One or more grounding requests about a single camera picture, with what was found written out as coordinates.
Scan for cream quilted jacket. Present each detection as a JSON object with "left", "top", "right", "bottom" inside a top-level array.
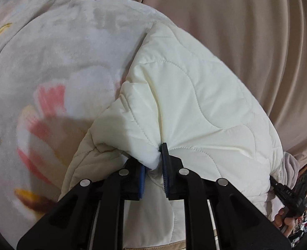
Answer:
[{"left": 61, "top": 23, "right": 283, "bottom": 249}]

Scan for person's right hand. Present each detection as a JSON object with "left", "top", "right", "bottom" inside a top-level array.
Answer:
[{"left": 272, "top": 208, "right": 296, "bottom": 237}]

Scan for grey floral fleece blanket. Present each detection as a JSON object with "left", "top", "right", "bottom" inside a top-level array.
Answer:
[{"left": 0, "top": 0, "right": 169, "bottom": 247}]

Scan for beige curtain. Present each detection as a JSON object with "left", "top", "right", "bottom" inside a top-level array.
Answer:
[{"left": 135, "top": 0, "right": 307, "bottom": 165}]

